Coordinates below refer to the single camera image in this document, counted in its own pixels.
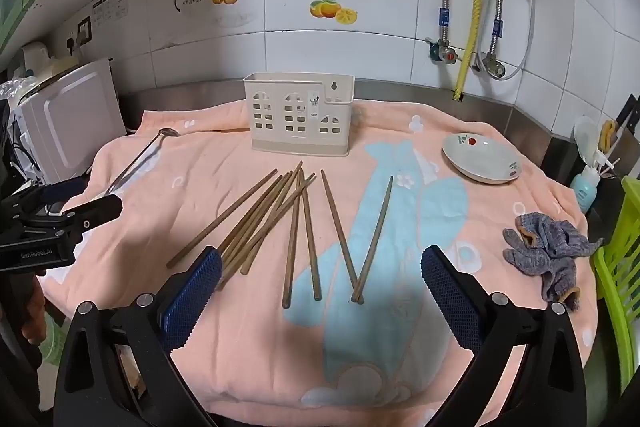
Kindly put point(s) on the green plastic basket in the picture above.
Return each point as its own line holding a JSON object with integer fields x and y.
{"x": 617, "y": 257}

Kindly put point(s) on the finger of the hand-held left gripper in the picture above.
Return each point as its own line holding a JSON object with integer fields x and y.
{"x": 62, "y": 191}
{"x": 97, "y": 209}

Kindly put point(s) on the grey knitted cloth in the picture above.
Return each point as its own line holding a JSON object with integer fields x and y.
{"x": 550, "y": 242}

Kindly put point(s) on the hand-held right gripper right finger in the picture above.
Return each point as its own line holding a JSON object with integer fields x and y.
{"x": 450, "y": 302}

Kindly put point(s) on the black wall socket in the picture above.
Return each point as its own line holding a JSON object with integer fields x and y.
{"x": 85, "y": 31}

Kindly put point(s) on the light blue bottle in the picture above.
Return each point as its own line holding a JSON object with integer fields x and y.
{"x": 584, "y": 192}

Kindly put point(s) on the white flower print plate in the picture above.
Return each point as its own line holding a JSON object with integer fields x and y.
{"x": 480, "y": 159}

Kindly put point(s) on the pile of wooden chopsticks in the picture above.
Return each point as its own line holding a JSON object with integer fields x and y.
{"x": 295, "y": 232}

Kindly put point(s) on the metal ladle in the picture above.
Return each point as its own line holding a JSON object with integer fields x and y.
{"x": 169, "y": 133}

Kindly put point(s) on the white microwave oven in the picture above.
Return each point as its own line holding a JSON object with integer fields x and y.
{"x": 70, "y": 117}

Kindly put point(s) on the white kettle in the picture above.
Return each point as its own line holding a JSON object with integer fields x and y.
{"x": 36, "y": 56}

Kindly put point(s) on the metal valve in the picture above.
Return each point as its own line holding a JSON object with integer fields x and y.
{"x": 495, "y": 68}

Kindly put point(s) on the cream plastic utensil holder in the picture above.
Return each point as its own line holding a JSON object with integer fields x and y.
{"x": 280, "y": 84}

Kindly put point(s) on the wall instruction label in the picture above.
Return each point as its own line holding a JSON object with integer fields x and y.
{"x": 110, "y": 4}

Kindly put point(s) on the clear plastic bag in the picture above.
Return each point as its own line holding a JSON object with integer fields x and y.
{"x": 15, "y": 88}

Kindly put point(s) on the person's left hand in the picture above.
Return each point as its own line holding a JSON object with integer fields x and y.
{"x": 35, "y": 302}

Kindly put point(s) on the white spatula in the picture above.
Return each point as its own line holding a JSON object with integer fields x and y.
{"x": 585, "y": 132}

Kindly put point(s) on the pink printed towel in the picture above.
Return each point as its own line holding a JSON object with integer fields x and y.
{"x": 200, "y": 187}

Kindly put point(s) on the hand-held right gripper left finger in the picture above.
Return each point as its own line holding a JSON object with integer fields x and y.
{"x": 192, "y": 302}

